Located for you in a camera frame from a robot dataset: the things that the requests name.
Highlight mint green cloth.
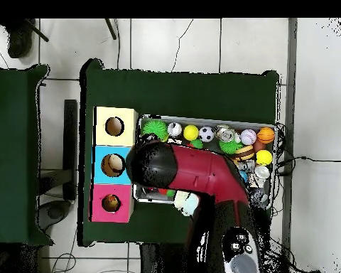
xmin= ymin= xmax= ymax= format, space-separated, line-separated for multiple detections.
xmin=181 ymin=193 xmax=201 ymax=218

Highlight wooden box three holes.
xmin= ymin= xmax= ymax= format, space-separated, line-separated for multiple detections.
xmin=90 ymin=106 xmax=139 ymax=224

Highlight small silver can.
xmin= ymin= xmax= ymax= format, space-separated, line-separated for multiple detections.
xmin=167 ymin=122 xmax=184 ymax=139

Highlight yellow ball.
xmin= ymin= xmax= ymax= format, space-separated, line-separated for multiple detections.
xmin=255 ymin=149 xmax=274 ymax=166
xmin=183 ymin=124 xmax=200 ymax=141

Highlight plain green spiky ball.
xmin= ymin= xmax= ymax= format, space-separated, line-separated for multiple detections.
xmin=141 ymin=119 xmax=170 ymax=142

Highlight black white soccer ball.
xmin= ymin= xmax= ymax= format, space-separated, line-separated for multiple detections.
xmin=198 ymin=126 xmax=216 ymax=143

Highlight white baseball toy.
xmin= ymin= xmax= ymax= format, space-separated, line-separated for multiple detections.
xmin=240 ymin=129 xmax=258 ymax=146

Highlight orange basketball toy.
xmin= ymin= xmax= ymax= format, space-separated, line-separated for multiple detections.
xmin=257 ymin=127 xmax=276 ymax=145

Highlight black flat panel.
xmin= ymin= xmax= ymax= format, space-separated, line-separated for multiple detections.
xmin=63 ymin=99 xmax=79 ymax=201

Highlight black tripod leg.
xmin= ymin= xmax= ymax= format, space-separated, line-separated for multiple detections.
xmin=22 ymin=18 xmax=49 ymax=43
xmin=104 ymin=18 xmax=117 ymax=41

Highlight dark green side table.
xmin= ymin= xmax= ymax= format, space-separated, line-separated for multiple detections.
xmin=0 ymin=64 xmax=52 ymax=245

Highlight shallow wire mesh bin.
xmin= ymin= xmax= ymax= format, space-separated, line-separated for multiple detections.
xmin=134 ymin=116 xmax=276 ymax=211

